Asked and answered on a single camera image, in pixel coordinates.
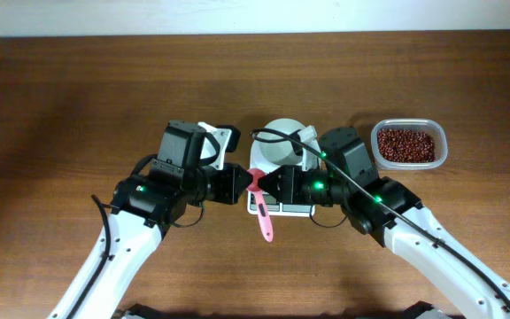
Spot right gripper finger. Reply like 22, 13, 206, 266
261, 183, 282, 203
258, 166, 285, 189

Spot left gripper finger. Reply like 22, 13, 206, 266
230, 183, 247, 205
233, 164, 253, 189

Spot pink measuring scoop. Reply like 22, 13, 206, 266
247, 168, 274, 242

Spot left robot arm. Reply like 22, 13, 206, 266
49, 163, 253, 318

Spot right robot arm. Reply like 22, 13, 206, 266
259, 166, 510, 318

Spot white digital kitchen scale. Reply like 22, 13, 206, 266
250, 141, 315, 217

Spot white round bowl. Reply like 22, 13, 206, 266
250, 118, 318, 173

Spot red beans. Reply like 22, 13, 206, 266
376, 129, 436, 163

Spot clear plastic bean container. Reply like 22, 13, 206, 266
370, 119, 448, 170

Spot right black cable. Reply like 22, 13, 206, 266
250, 128, 510, 319

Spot black cable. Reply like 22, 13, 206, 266
250, 128, 510, 319
66, 194, 114, 319

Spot left black cable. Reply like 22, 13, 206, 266
66, 194, 114, 319

